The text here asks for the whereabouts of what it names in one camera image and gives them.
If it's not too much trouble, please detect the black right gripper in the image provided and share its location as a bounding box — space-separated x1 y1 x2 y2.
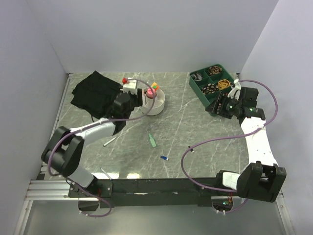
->
204 91 242 119

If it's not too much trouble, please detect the mint green correction tape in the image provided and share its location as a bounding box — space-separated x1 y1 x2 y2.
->
148 133 157 148

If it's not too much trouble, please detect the white black tip pen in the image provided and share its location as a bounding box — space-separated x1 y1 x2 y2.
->
103 137 117 147

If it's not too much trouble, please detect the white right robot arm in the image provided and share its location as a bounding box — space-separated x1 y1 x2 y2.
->
206 87 287 202

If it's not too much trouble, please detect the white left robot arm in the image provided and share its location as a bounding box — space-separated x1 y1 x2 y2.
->
41 88 143 197

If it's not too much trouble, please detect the black white rolled tie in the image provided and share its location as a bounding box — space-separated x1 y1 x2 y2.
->
201 83 219 95

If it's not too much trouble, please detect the yellow rolled tie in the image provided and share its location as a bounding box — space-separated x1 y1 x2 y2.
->
218 79 230 91

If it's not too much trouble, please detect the green compartment tray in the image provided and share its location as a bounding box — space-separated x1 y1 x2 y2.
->
189 64 238 108

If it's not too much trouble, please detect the white round desk organizer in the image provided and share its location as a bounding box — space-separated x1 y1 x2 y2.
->
139 88 165 116

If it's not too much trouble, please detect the brown patterned rolled tie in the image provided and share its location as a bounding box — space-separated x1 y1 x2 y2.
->
208 66 223 76

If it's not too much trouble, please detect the black cloth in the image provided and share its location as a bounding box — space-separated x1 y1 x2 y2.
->
70 71 121 119

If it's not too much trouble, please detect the white blue tip pen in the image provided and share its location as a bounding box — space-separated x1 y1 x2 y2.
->
100 168 112 181

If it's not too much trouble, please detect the black base bar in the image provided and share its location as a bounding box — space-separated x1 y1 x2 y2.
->
68 178 244 209

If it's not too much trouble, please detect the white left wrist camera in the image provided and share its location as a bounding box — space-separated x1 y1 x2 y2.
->
122 78 137 94

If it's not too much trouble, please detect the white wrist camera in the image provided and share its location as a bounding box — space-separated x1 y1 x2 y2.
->
122 78 137 94
227 79 242 100

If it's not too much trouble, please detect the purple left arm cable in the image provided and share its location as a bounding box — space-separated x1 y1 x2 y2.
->
47 78 157 218

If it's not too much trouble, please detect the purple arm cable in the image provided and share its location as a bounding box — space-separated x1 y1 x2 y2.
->
47 78 157 218
181 79 279 214

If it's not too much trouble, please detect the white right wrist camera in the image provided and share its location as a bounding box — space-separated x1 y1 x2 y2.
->
227 79 242 100

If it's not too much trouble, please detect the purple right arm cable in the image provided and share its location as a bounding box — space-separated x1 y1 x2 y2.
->
181 79 279 214

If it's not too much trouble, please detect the aluminium frame rail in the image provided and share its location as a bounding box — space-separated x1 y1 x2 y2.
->
26 72 284 201

